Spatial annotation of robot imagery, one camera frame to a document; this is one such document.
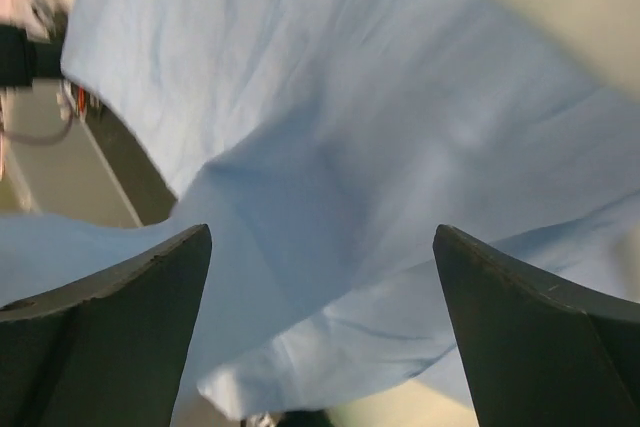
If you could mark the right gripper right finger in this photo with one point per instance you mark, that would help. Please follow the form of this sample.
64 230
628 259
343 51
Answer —
537 349

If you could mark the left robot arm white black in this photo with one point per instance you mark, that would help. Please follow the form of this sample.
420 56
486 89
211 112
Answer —
24 60

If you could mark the light blue long sleeve shirt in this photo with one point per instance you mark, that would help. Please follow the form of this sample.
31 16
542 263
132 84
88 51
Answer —
323 142

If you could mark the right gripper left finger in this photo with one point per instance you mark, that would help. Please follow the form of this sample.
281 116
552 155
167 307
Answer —
108 349

